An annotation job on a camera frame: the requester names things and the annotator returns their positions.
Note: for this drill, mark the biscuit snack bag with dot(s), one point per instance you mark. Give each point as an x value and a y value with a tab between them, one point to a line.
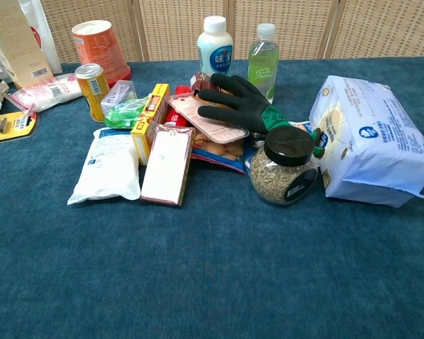
219	152

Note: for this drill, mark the large white blue package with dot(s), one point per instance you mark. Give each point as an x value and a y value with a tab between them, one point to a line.
374	141

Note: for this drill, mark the yellow and red box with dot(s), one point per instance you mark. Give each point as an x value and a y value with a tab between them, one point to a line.
150	120

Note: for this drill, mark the white pillow bag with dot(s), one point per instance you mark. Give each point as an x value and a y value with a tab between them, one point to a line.
106	166

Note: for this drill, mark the black and green work glove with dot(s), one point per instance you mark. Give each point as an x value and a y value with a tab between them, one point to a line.
244	102

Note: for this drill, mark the orange instant noodle cup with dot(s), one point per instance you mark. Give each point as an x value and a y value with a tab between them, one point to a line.
99	46

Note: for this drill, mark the clear purple plastic box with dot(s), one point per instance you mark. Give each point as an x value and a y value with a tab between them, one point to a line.
118	93

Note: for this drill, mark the yellow drink can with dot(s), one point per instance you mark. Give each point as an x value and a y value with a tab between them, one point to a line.
92	92

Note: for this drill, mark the woven folding screen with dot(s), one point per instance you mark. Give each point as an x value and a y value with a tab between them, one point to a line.
233	24

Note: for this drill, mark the white pink sachet with barcode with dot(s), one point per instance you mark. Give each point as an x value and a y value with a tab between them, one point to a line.
44	93

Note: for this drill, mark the white milk bottle blue label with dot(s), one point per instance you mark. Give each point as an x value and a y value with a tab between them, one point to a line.
215	49

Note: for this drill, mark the clear green label water bottle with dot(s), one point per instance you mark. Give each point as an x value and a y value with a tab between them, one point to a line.
263	60

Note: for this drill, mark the red snack packet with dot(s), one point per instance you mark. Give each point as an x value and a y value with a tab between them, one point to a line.
175	116

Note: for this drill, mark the glass jar with black lid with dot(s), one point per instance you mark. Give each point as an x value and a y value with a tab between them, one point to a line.
282	169

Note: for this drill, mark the razor on yellow card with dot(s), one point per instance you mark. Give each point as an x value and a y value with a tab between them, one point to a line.
8	125

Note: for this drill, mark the teal table cloth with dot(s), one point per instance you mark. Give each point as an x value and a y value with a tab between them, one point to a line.
212	254

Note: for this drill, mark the white box with maroon edge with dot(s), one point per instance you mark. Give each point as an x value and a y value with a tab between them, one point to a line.
166	166

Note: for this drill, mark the white plastic bag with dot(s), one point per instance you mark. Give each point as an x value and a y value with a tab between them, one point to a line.
42	31

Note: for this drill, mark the round brown red container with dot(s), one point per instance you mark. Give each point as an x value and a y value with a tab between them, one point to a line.
202	82

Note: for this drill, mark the pink flat tray package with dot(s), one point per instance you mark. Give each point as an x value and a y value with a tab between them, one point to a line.
212	121

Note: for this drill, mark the green plastic packet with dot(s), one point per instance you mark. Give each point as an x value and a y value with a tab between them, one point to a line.
125	113

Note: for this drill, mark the tall beige carton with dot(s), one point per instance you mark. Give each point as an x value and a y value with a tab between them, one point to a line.
16	39

